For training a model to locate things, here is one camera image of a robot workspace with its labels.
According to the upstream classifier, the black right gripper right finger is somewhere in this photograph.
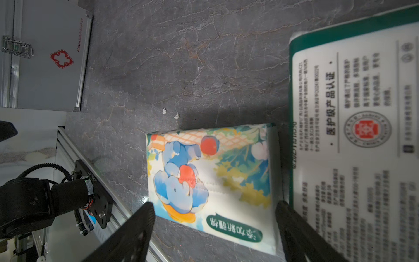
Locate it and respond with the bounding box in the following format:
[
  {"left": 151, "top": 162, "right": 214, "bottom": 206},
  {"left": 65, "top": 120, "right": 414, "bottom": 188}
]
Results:
[{"left": 276, "top": 200, "right": 346, "bottom": 262}]

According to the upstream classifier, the cartoon tissue pack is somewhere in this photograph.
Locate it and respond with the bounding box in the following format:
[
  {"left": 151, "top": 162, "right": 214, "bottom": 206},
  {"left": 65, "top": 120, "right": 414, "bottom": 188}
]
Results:
[{"left": 146, "top": 123, "right": 282, "bottom": 255}]

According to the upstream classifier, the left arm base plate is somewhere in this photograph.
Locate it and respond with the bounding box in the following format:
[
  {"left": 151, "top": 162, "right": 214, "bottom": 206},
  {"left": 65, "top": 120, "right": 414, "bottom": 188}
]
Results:
[{"left": 74, "top": 159, "right": 113, "bottom": 229}]

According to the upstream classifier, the aluminium frame rail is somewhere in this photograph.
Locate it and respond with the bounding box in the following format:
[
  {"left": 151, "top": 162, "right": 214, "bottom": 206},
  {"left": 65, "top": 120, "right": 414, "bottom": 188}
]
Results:
[{"left": 16, "top": 127, "right": 168, "bottom": 262}]

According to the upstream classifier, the green white tissue pack front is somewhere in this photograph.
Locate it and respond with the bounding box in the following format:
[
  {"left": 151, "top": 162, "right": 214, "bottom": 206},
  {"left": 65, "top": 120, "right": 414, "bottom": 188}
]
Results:
[{"left": 289, "top": 4, "right": 419, "bottom": 262}]

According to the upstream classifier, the silver metal case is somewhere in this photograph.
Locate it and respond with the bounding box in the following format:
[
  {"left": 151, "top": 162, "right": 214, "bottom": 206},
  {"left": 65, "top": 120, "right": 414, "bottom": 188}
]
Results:
[{"left": 1, "top": 1, "right": 93, "bottom": 112}]

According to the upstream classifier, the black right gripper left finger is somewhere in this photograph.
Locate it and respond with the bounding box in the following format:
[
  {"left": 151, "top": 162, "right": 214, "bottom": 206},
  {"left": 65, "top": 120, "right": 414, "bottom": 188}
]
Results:
[{"left": 84, "top": 202, "right": 156, "bottom": 262}]

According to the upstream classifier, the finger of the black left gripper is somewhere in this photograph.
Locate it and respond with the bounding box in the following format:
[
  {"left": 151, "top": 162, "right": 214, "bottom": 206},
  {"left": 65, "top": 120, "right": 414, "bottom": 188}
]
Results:
[{"left": 0, "top": 121, "right": 18, "bottom": 142}]

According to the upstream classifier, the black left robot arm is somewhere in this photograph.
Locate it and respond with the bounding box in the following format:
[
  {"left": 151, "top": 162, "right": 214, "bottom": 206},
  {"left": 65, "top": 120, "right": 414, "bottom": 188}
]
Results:
[{"left": 1, "top": 163, "right": 94, "bottom": 239}]

